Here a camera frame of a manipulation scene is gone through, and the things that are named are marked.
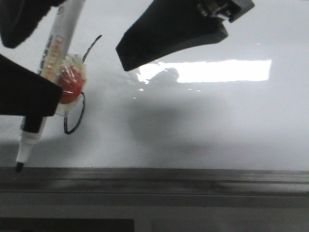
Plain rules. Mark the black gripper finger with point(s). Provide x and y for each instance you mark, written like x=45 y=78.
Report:
x=24 y=93

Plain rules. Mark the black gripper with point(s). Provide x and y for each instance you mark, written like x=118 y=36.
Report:
x=168 y=26

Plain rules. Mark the red magnet taped to marker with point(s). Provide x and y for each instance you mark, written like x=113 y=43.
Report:
x=71 y=78

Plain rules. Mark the black white whiteboard marker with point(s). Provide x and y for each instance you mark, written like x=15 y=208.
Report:
x=56 y=49

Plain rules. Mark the white whiteboard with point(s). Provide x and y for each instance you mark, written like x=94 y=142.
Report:
x=240 y=104

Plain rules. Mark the grey aluminium whiteboard frame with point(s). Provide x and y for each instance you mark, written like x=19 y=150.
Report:
x=154 y=181

